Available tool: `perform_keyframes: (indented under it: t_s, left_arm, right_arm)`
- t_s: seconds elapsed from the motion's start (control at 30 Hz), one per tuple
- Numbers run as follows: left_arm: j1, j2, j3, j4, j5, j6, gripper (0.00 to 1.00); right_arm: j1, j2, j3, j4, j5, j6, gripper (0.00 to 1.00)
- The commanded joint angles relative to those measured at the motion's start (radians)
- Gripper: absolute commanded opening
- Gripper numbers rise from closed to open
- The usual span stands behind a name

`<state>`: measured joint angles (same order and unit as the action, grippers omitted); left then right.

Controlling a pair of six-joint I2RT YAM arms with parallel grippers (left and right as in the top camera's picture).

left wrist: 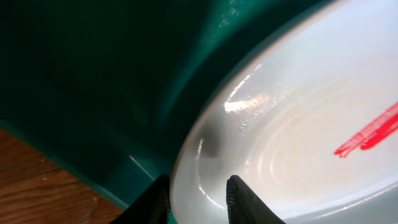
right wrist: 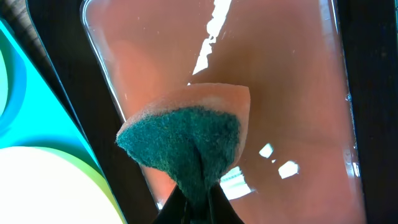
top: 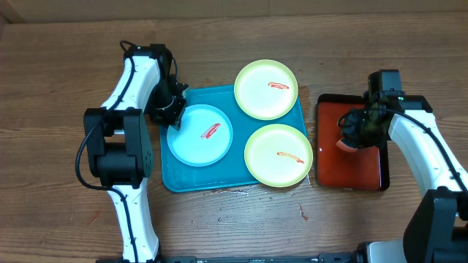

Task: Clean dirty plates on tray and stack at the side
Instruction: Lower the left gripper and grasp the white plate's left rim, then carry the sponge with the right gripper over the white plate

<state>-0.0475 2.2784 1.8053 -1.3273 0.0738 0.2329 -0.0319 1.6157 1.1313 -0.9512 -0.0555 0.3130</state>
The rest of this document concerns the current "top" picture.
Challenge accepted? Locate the orange sponge with dark scourer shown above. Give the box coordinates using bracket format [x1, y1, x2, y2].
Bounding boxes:
[336, 137, 359, 153]

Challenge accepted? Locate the light blue plate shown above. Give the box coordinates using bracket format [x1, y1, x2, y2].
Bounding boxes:
[166, 104, 233, 167]

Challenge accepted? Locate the yellow-green plate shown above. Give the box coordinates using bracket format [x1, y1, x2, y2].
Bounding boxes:
[234, 59, 298, 121]
[244, 123, 313, 188]

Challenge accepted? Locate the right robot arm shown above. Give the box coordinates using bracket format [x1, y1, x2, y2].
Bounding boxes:
[337, 95, 467, 262]

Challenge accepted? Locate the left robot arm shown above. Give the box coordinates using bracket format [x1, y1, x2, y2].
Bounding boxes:
[75, 40, 188, 262]

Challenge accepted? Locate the red black-rimmed tray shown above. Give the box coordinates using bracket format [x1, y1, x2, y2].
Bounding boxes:
[315, 94, 390, 191]

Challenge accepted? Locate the teal plastic tray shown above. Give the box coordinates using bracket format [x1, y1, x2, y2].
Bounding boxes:
[159, 85, 306, 192]

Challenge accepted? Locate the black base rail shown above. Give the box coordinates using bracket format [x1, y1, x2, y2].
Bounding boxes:
[148, 251, 367, 263]

